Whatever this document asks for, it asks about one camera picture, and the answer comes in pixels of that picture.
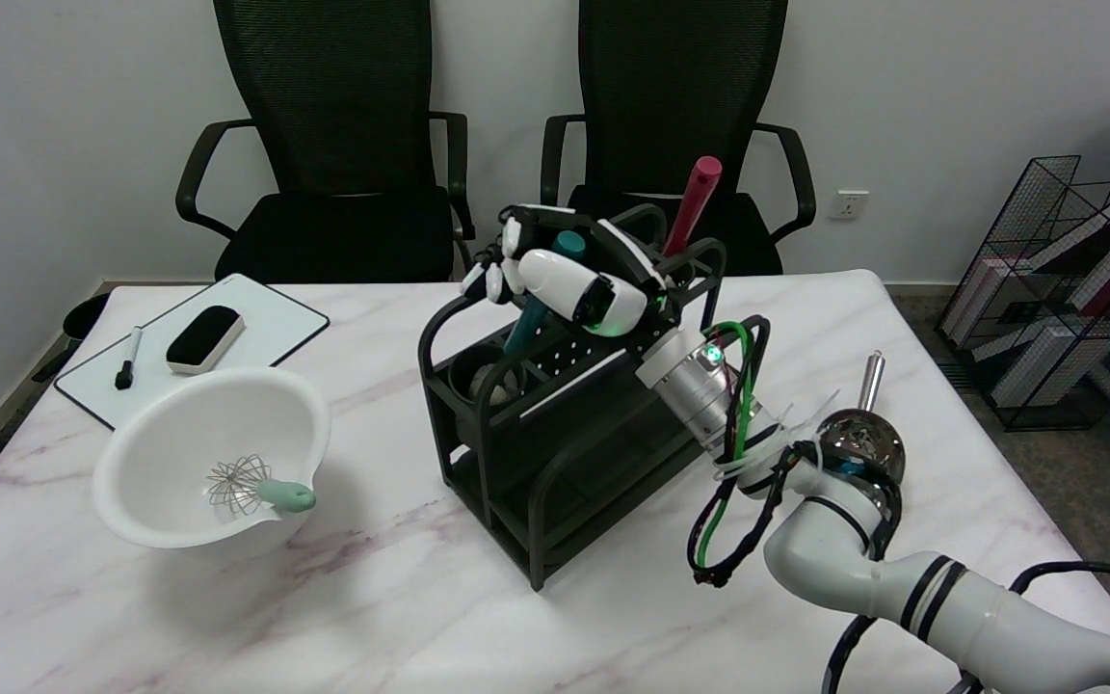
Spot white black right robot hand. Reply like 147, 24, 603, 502
460, 203, 683, 338

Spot teal handled bottle brush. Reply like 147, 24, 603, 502
489, 229, 586, 396

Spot black metal utensil rack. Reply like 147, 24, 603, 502
417, 202, 772, 592

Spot black mesh office chair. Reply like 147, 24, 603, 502
541, 0, 817, 278
175, 0, 478, 283

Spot shiny steel scoop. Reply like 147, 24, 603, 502
813, 351, 907, 502

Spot small whiteboard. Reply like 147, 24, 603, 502
54, 273, 331, 432

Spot black whiteboard eraser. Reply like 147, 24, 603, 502
166, 306, 247, 376

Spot white mixing bowl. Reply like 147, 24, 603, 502
92, 365, 332, 552

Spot black marker pen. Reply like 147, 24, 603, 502
115, 326, 145, 391

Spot red handled brush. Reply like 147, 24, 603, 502
660, 155, 723, 262

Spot black green cable bundle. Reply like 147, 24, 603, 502
686, 316, 1110, 694

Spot whisk with mint handle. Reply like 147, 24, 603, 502
205, 455, 318, 516

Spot black wire book rack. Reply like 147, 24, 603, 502
936, 154, 1110, 433

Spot books in wire rack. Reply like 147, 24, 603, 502
940, 202, 1110, 410

